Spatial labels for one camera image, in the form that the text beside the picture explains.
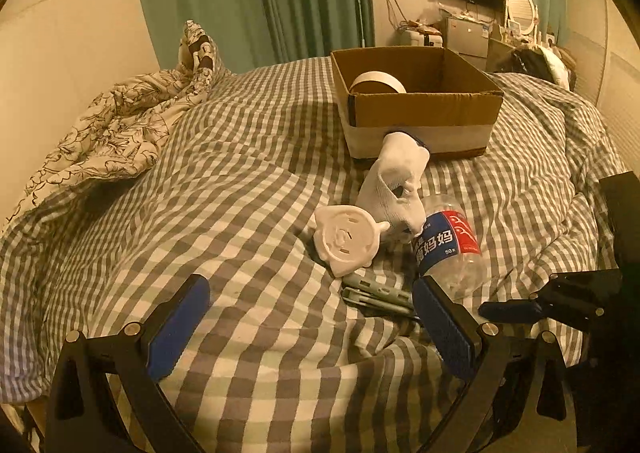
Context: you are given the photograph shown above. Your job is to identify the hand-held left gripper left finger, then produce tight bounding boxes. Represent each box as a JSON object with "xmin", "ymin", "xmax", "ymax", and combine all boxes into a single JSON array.
[{"xmin": 45, "ymin": 274, "xmax": 211, "ymax": 453}]

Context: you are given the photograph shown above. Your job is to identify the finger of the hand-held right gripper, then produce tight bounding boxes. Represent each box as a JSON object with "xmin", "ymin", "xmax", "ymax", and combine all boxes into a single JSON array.
[{"xmin": 478, "ymin": 299, "xmax": 544, "ymax": 323}]

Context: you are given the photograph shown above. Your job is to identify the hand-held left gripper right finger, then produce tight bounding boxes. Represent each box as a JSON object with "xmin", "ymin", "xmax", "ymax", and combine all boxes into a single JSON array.
[{"xmin": 412, "ymin": 276, "xmax": 569, "ymax": 453}]

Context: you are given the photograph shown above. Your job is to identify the grey utility knife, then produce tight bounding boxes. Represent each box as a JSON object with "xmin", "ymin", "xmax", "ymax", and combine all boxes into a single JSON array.
[{"xmin": 341, "ymin": 275, "xmax": 422, "ymax": 320}]

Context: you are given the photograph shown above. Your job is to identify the clear bottle with blue label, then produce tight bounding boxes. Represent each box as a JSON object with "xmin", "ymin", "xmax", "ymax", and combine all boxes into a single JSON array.
[{"xmin": 412, "ymin": 193, "xmax": 489, "ymax": 302}]

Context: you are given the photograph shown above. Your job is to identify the white round plastic lid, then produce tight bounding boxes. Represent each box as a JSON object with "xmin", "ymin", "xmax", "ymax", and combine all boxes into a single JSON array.
[{"xmin": 314, "ymin": 204, "xmax": 390, "ymax": 279}]

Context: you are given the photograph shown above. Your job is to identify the white knit glove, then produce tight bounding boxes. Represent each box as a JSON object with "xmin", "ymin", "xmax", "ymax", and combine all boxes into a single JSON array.
[{"xmin": 356, "ymin": 132, "xmax": 432, "ymax": 240}]

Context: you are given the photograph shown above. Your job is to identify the grey checkered blanket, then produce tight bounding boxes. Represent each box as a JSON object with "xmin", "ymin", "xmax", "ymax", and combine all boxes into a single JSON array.
[{"xmin": 0, "ymin": 56, "xmax": 627, "ymax": 453}]

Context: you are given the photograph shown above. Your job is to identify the brown cardboard box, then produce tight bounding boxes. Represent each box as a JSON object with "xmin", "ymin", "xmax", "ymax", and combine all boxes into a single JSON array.
[{"xmin": 330, "ymin": 46, "xmax": 505, "ymax": 162}]

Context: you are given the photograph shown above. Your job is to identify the floral black and white quilt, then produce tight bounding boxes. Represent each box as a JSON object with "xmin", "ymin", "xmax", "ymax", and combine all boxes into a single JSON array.
[{"xmin": 0, "ymin": 20, "xmax": 227, "ymax": 234}]

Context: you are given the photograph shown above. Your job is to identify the pile of dark clothes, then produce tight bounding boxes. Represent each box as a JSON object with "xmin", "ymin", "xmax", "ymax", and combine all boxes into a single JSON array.
[{"xmin": 509, "ymin": 44, "xmax": 572, "ymax": 90}]

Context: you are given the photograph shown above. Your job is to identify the white tape roll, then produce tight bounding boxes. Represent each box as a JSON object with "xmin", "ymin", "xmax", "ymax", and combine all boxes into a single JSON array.
[{"xmin": 349, "ymin": 71, "xmax": 407, "ymax": 95}]

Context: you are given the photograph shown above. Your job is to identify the small grey fridge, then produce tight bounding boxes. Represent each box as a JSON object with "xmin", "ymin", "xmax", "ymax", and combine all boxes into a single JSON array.
[{"xmin": 444, "ymin": 15, "xmax": 494, "ymax": 59}]

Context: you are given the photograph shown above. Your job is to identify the white cluttered side table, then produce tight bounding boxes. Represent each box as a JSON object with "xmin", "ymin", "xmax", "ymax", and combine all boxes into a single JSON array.
[{"xmin": 399, "ymin": 20, "xmax": 447, "ymax": 50}]

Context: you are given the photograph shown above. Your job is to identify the white oval vanity mirror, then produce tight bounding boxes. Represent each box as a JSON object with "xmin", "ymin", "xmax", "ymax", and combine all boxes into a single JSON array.
[{"xmin": 505, "ymin": 0, "xmax": 540, "ymax": 37}]

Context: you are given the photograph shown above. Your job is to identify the hanging wall cables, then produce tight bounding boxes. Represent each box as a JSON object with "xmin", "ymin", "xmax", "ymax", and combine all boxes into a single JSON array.
[{"xmin": 382, "ymin": 0, "xmax": 412, "ymax": 30}]

